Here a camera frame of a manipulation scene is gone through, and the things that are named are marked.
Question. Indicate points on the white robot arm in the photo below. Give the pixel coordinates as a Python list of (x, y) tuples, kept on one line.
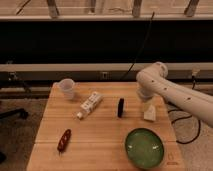
[(152, 80)]

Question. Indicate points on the black standing eraser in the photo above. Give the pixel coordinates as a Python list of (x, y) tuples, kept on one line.
[(120, 107)]

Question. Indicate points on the white milk carton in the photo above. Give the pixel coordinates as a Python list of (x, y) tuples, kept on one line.
[(89, 105)]

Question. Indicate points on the clear plastic measuring cup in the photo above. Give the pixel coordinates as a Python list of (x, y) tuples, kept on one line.
[(66, 86)]

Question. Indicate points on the white soap block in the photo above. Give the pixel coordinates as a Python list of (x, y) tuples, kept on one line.
[(150, 113)]

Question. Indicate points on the red chili pepper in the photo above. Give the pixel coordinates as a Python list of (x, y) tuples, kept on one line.
[(64, 140)]

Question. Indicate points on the green plate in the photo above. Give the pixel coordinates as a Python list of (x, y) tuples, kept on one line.
[(144, 148)]

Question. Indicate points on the black office chair base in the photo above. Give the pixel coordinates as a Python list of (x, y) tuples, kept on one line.
[(22, 113)]

